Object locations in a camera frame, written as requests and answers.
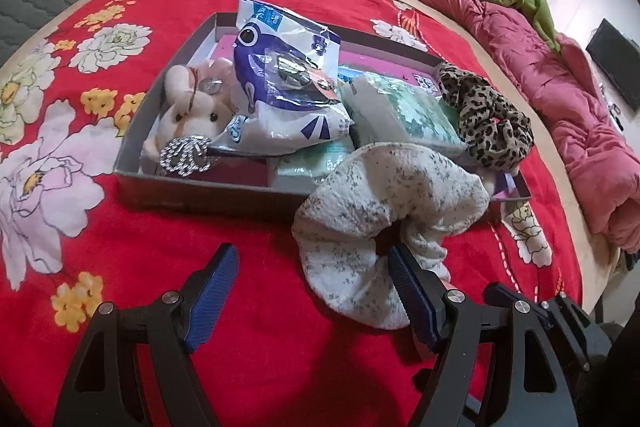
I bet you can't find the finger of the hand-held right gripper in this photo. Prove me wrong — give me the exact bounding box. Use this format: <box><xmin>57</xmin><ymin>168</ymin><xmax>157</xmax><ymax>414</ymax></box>
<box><xmin>542</xmin><ymin>292</ymin><xmax>598</xmax><ymax>370</ymax></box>
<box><xmin>482</xmin><ymin>282</ymin><xmax>551</xmax><ymax>323</ymax></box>

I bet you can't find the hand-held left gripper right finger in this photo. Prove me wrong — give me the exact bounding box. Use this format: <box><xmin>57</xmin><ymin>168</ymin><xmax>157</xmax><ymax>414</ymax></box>
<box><xmin>387</xmin><ymin>243</ymin><xmax>581</xmax><ymax>427</ymax></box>

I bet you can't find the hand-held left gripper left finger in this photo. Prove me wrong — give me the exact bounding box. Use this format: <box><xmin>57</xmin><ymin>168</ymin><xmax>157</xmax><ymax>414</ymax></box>
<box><xmin>52</xmin><ymin>243</ymin><xmax>241</xmax><ymax>427</ymax></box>

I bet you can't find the white speckled scrunchie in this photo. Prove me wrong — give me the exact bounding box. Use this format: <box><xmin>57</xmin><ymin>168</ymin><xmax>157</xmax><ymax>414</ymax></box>
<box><xmin>291</xmin><ymin>142</ymin><xmax>493</xmax><ymax>332</ymax></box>

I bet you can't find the grey cardboard box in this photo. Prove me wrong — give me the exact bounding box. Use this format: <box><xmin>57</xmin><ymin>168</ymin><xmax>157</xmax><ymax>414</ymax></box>
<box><xmin>112</xmin><ymin>12</ymin><xmax>533</xmax><ymax>223</ymax></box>

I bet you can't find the green white tissue pack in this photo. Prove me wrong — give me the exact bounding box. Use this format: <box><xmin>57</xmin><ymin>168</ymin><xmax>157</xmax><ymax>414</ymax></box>
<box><xmin>342</xmin><ymin>74</ymin><xmax>468</xmax><ymax>158</ymax></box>
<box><xmin>267</xmin><ymin>142</ymin><xmax>361</xmax><ymax>192</ymax></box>

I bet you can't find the leopard print scrunchie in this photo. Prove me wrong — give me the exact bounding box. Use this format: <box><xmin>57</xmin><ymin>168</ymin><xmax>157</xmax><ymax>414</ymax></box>
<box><xmin>434</xmin><ymin>62</ymin><xmax>535</xmax><ymax>172</ymax></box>

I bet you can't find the purple cartoon packet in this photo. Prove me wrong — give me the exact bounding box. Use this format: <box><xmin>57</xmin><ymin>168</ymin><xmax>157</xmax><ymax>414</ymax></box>
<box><xmin>207</xmin><ymin>0</ymin><xmax>356</xmax><ymax>158</ymax></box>

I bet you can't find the white rabbit plush toy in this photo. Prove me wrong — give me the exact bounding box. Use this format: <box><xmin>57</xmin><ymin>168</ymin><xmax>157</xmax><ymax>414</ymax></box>
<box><xmin>140</xmin><ymin>59</ymin><xmax>236</xmax><ymax>180</ymax></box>

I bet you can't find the pink quilt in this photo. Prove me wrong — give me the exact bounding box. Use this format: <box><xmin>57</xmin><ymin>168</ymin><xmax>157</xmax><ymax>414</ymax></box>
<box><xmin>406</xmin><ymin>0</ymin><xmax>640</xmax><ymax>253</ymax></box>

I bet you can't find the pink book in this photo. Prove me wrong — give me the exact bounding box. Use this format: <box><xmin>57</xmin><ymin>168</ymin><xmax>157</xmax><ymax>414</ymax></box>
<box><xmin>212</xmin><ymin>34</ymin><xmax>441</xmax><ymax>92</ymax></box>

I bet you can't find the black television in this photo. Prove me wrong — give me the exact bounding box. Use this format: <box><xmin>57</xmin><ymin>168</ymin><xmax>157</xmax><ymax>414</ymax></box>
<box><xmin>585</xmin><ymin>18</ymin><xmax>640</xmax><ymax>112</ymax></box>

